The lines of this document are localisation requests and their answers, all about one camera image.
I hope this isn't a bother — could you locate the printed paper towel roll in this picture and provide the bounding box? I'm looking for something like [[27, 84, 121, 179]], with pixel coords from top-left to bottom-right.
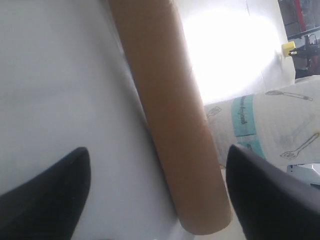
[[205, 75, 320, 166]]

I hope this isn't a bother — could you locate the brown cardboard tube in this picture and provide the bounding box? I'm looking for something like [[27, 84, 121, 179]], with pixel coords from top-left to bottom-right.
[[108, 0, 232, 235]]

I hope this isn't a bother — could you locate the yellow object in background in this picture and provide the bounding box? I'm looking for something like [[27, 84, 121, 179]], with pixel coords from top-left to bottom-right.
[[281, 41, 296, 58]]

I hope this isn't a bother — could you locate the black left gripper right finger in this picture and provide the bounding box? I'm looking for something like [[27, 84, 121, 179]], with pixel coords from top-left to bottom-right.
[[226, 145, 320, 240]]

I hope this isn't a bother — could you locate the white rectangular plastic tray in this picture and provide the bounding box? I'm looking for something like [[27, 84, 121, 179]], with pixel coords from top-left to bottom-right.
[[0, 0, 193, 240]]

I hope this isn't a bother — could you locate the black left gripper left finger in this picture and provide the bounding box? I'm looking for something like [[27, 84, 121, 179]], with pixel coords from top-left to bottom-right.
[[0, 147, 91, 240]]

